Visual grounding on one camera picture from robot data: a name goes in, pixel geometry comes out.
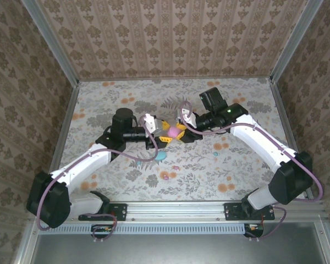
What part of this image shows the pink earbud charging case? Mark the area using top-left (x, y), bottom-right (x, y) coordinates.
top-left (167, 126), bottom-right (182, 139)

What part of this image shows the floral tablecloth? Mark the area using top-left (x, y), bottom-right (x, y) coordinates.
top-left (43, 78), bottom-right (313, 203)

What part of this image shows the aluminium extrusion beam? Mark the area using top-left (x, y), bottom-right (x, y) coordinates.
top-left (30, 200), bottom-right (326, 224)

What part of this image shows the grey metal sheet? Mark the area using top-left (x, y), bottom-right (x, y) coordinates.
top-left (30, 233), bottom-right (330, 264)

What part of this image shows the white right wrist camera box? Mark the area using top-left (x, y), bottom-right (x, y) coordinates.
top-left (178, 107), bottom-right (196, 130)

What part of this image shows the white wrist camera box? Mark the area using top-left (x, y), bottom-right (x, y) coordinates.
top-left (142, 113), bottom-right (161, 138)
top-left (178, 107), bottom-right (196, 130)

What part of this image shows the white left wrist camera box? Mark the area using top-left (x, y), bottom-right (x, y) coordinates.
top-left (142, 113), bottom-right (161, 138)

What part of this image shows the aluminium frame side rail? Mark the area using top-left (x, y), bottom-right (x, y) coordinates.
top-left (269, 79), bottom-right (314, 200)
top-left (41, 84), bottom-right (80, 201)

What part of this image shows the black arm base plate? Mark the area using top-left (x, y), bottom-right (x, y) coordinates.
top-left (78, 202), bottom-right (128, 222)
top-left (223, 202), bottom-right (276, 222)

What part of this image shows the slotted grey cable duct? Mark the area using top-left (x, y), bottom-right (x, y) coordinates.
top-left (41, 222), bottom-right (249, 235)

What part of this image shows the aluminium frame post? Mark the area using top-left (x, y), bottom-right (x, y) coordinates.
top-left (19, 0), bottom-right (80, 88)
top-left (269, 0), bottom-right (326, 83)

